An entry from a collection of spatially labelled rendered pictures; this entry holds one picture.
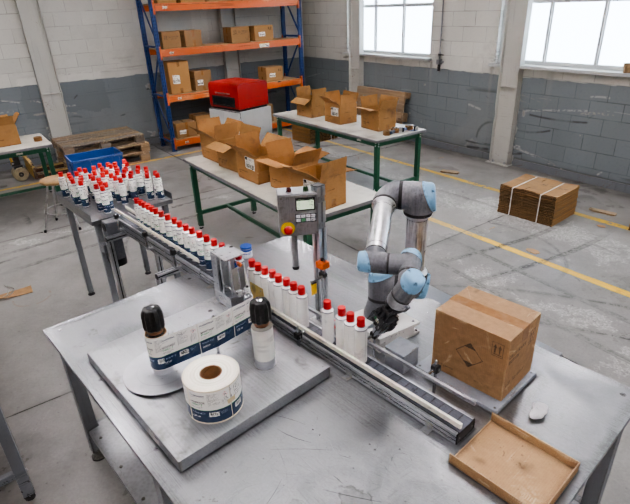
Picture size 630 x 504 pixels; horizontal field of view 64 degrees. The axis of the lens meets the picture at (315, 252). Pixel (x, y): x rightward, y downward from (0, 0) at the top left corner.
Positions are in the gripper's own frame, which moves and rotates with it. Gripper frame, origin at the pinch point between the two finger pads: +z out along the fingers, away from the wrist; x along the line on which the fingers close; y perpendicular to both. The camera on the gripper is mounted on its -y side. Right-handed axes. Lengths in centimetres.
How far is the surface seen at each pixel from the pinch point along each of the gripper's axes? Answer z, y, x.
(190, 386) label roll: 18, 64, -20
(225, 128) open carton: 157, -146, -288
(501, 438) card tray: -5, -8, 54
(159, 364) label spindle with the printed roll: 39, 63, -41
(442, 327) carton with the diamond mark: -6.6, -20.6, 13.3
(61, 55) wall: 343, -146, -710
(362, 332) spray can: 5.8, 1.3, -3.7
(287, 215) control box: -2, -1, -61
